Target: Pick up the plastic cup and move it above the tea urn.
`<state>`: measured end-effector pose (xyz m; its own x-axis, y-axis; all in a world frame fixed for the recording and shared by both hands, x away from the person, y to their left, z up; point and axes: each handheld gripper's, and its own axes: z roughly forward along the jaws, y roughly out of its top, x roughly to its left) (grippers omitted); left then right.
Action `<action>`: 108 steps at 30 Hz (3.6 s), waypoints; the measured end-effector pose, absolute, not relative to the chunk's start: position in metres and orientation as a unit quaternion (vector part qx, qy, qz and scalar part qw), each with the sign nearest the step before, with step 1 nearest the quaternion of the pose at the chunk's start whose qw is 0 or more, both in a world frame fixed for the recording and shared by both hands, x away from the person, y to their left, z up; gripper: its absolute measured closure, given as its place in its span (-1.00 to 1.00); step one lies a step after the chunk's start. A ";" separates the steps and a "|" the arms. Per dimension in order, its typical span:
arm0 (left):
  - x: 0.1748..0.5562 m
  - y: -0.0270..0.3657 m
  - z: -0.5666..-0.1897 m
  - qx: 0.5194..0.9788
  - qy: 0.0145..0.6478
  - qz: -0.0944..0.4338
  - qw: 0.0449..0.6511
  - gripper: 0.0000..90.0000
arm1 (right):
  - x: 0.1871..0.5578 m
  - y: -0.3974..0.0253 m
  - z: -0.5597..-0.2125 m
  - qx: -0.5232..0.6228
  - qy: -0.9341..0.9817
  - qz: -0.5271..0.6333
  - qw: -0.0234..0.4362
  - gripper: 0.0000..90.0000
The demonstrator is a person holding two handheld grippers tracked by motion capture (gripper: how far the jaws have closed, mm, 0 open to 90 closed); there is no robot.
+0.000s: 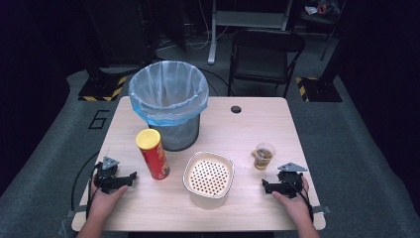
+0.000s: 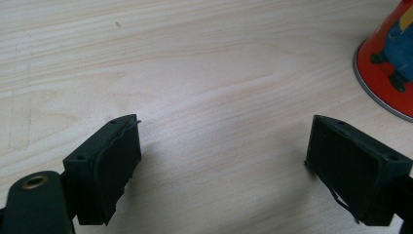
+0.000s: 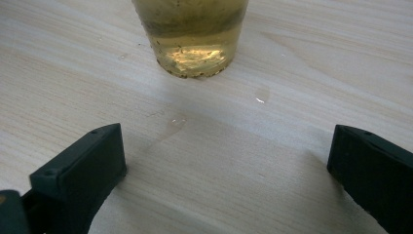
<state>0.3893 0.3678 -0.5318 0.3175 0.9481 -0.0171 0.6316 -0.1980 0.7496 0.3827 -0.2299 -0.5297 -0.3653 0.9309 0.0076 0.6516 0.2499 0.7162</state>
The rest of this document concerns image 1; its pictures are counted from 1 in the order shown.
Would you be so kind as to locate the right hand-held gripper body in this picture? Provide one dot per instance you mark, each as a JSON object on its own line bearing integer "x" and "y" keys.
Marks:
{"x": 290, "y": 183}

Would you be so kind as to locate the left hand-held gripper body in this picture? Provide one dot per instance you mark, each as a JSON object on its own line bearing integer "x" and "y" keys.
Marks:
{"x": 107, "y": 180}

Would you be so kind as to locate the clear plastic cup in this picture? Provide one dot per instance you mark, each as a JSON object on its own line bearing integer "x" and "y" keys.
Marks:
{"x": 263, "y": 162}

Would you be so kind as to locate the wet tea leaves clump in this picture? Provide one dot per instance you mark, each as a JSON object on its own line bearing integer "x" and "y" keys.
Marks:
{"x": 264, "y": 154}

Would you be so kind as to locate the red chip can yellow lid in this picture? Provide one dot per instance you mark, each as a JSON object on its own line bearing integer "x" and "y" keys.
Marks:
{"x": 156, "y": 162}

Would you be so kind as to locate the white perforated strainer container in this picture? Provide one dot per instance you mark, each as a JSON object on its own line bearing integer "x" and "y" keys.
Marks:
{"x": 208, "y": 177}

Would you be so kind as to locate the black mesh trash bin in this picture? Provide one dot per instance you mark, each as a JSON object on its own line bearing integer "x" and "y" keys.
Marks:
{"x": 178, "y": 137}

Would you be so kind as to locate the translucent blue bin liner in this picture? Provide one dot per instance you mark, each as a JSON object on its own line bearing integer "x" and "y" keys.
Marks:
{"x": 168, "y": 110}

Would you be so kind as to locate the person's left hand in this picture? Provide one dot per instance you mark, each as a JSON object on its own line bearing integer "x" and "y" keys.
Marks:
{"x": 103, "y": 205}

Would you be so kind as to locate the person's right hand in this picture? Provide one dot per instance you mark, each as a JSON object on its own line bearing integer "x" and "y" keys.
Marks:
{"x": 297, "y": 208}

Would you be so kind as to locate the grey tape strip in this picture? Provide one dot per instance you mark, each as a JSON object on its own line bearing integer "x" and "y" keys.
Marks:
{"x": 322, "y": 209}
{"x": 75, "y": 211}

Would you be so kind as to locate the black folding chair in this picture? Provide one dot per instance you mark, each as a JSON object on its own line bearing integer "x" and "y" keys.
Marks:
{"x": 264, "y": 62}

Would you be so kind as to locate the dark equipment cabinet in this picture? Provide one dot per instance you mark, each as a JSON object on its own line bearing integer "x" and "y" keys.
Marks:
{"x": 122, "y": 33}

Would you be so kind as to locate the hazard striped base plate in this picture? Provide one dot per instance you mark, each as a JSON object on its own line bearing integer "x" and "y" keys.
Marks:
{"x": 322, "y": 91}
{"x": 102, "y": 91}

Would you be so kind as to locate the white desk frame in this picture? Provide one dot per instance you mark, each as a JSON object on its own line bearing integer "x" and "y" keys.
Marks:
{"x": 247, "y": 19}

